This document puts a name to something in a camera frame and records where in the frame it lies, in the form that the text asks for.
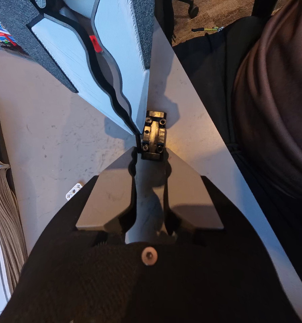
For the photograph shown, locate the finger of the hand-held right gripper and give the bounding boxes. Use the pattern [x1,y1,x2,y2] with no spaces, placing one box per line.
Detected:
[30,13,142,135]
[91,0,150,134]

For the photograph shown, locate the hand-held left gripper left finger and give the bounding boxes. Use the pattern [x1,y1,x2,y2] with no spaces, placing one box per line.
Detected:
[75,146,137,235]

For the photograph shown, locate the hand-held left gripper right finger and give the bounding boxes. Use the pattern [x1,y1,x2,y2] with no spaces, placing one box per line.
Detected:
[164,148,225,235]

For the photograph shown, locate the white curved frame brick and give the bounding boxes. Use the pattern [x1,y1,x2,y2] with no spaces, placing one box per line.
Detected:
[66,183,83,201]

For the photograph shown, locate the black brick plate assembly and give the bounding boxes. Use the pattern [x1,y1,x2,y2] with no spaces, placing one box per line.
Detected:
[141,110,167,161]

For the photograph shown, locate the grey desk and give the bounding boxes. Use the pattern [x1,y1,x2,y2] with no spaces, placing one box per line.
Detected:
[0,18,302,323]

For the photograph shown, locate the black office chair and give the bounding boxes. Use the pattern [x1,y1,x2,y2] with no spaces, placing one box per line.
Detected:
[176,0,199,18]

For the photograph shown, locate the person's black pants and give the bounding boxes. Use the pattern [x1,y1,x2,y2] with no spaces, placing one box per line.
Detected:
[172,15,302,296]

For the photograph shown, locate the open instruction booklet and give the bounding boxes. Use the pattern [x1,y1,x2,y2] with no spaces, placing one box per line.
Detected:
[0,73,28,318]

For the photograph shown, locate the person's brown shirt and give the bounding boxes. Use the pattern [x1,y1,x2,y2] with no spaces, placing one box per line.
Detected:
[233,0,302,192]

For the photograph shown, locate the black metal leg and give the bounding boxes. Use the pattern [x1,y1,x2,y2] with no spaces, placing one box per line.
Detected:
[252,0,277,17]

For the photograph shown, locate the yellow black cable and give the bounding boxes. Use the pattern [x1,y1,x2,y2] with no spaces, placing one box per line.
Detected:
[191,26,224,33]

